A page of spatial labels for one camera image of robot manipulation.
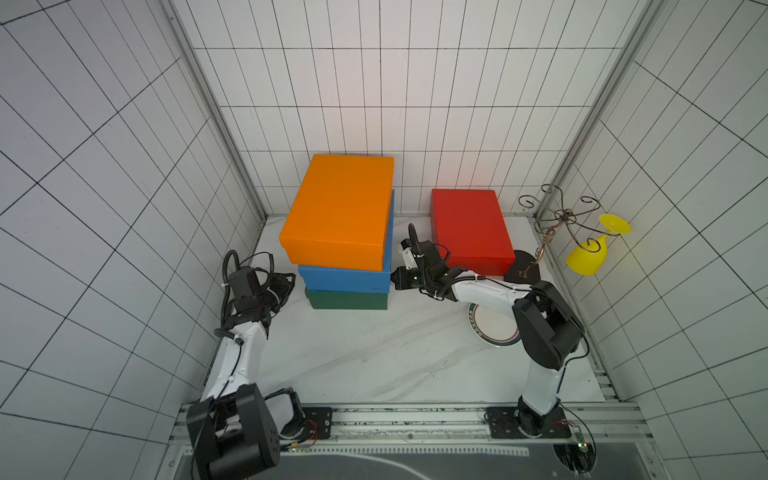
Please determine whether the blue shoebox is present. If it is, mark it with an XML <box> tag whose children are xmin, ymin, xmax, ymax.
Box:
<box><xmin>298</xmin><ymin>206</ymin><xmax>394</xmax><ymax>295</ymax></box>

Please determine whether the green shoebox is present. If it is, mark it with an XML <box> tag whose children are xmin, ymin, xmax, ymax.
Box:
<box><xmin>305</xmin><ymin>288</ymin><xmax>388</xmax><ymax>310</ymax></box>

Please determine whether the red shoebox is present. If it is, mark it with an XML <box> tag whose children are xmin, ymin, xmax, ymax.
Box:
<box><xmin>430</xmin><ymin>189</ymin><xmax>516</xmax><ymax>277</ymax></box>

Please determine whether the orange shoebox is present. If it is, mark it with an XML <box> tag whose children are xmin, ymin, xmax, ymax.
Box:
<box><xmin>279</xmin><ymin>155</ymin><xmax>395</xmax><ymax>271</ymax></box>

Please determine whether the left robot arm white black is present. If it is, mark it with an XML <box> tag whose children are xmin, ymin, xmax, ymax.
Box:
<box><xmin>186</xmin><ymin>266</ymin><xmax>305</xmax><ymax>479</ymax></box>

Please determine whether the white plate striped rim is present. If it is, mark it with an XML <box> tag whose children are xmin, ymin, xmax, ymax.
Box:
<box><xmin>468</xmin><ymin>303</ymin><xmax>521</xmax><ymax>347</ymax></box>

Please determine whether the yellow plastic wine glass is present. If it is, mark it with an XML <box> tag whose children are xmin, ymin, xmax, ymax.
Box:
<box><xmin>566</xmin><ymin>214</ymin><xmax>631</xmax><ymax>276</ymax></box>

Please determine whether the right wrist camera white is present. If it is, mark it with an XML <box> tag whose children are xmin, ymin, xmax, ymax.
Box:
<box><xmin>400</xmin><ymin>239</ymin><xmax>418</xmax><ymax>270</ymax></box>

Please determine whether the metal wire cup stand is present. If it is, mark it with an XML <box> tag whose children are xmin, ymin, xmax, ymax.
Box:
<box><xmin>504</xmin><ymin>183</ymin><xmax>602</xmax><ymax>285</ymax></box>

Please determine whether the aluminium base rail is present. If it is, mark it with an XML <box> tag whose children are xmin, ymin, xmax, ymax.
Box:
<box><xmin>169</xmin><ymin>401</ymin><xmax>655</xmax><ymax>448</ymax></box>

